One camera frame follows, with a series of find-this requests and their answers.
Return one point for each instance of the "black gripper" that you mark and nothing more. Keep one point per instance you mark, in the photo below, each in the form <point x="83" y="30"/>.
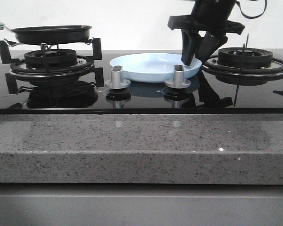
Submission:
<point x="207" y="15"/>

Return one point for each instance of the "light blue plate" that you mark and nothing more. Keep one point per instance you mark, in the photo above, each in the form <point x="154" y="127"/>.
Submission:
<point x="154" y="67"/>

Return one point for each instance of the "black frying pan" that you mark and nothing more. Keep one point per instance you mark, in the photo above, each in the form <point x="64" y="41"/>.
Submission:
<point x="52" y="35"/>

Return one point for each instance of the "right black gas burner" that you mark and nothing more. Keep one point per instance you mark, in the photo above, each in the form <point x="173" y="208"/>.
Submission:
<point x="252" y="58"/>

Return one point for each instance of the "black gas burner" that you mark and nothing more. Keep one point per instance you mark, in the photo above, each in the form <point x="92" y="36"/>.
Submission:
<point x="252" y="58"/>
<point x="57" y="58"/>

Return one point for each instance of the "right silver stove knob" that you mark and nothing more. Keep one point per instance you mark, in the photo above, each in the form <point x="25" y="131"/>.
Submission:
<point x="178" y="81"/>

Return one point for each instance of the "silver stove knob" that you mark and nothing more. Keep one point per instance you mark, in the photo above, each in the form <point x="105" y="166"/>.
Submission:
<point x="178" y="81"/>
<point x="117" y="80"/>

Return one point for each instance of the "left silver stove knob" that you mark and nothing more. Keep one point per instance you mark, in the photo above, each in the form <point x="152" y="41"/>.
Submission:
<point x="117" y="80"/>

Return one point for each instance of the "right black pan support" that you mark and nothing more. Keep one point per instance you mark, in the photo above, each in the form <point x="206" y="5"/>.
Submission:
<point x="244" y="76"/>

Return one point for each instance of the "black pan support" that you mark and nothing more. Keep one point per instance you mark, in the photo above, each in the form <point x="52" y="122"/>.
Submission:
<point x="244" y="76"/>
<point x="51" y="77"/>

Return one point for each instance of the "left black pan support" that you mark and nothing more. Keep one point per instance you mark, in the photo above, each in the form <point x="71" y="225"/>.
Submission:
<point x="51" y="77"/>

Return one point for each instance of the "left black gas burner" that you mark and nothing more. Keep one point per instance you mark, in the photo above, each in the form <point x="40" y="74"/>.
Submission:
<point x="57" y="58"/>

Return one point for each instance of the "black glass gas cooktop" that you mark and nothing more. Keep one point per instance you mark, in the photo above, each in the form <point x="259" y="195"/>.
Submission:
<point x="208" y="94"/>

